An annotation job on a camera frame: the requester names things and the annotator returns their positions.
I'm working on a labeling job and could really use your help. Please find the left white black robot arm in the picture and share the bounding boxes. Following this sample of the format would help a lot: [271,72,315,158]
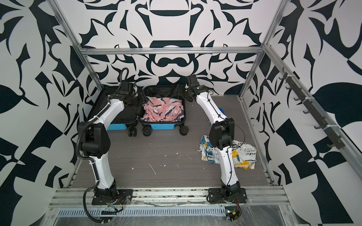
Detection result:
[75,68,146,224]

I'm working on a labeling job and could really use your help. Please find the white slotted cable duct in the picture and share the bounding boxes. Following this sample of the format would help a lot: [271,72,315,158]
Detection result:
[56,206,227,218]

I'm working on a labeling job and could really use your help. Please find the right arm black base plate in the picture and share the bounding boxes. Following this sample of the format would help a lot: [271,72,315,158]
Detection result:
[206,188,248,204]

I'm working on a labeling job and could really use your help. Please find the blue hard-shell suitcase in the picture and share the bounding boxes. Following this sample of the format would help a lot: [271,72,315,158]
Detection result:
[87,85,189,138]

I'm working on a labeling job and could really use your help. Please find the white blue yellow patterned shirt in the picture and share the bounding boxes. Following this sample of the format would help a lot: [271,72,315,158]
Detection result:
[199,135,257,170]

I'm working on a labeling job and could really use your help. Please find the aluminium frame rails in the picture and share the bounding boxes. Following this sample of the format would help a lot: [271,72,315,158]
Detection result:
[48,1,362,177]

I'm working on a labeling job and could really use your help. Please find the clear cup with blue lid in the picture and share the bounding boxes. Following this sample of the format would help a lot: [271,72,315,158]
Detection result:
[209,107,225,127]

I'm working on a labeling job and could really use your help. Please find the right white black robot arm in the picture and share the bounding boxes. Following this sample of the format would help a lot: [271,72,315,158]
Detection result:
[178,75,241,198]

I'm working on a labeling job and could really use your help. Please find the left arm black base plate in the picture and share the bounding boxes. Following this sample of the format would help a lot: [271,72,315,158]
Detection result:
[91,188,133,205]

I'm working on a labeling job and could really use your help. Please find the black wall hook rack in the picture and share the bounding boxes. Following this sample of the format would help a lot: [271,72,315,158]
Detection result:
[280,67,346,149]

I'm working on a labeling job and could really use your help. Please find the pink patterned shirt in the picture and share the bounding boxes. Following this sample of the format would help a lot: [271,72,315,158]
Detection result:
[141,97,185,122]

